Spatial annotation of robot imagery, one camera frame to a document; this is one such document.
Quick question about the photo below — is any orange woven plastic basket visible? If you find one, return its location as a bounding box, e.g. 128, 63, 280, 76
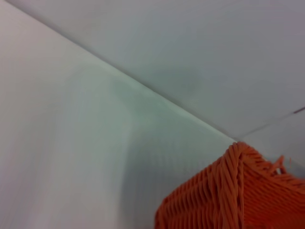
154, 141, 305, 229

